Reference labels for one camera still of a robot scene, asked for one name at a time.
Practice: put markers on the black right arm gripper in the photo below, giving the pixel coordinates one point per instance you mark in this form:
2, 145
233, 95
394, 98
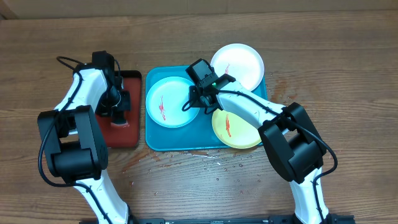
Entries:
198, 102

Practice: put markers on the light blue plate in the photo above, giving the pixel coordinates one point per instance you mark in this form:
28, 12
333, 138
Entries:
165, 100

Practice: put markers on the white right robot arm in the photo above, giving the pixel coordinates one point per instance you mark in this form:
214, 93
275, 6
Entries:
292, 144

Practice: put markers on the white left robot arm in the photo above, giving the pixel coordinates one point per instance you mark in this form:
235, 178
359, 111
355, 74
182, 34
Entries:
75, 150

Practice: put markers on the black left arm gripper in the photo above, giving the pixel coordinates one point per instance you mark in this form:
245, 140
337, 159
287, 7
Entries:
125, 104

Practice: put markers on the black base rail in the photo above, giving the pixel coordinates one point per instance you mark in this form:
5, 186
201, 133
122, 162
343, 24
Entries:
275, 219

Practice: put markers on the white plate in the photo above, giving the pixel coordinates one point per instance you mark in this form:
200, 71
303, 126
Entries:
241, 62

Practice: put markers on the black tray with red water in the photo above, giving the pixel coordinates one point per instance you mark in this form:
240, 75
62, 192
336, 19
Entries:
127, 135

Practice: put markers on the yellow plate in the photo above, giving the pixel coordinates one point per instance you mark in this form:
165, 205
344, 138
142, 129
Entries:
233, 131

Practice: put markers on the teal plastic tray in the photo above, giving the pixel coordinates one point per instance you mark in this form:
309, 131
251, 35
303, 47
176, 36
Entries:
196, 135

